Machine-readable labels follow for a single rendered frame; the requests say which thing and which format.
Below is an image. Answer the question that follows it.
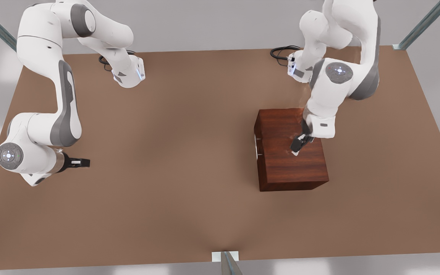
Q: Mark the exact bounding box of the dark wooden drawer box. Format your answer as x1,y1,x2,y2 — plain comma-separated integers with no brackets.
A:
254,108,329,192

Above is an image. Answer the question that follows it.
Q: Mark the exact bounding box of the black cable loop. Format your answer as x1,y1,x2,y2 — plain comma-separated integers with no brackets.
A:
99,50,136,72
270,45,301,66

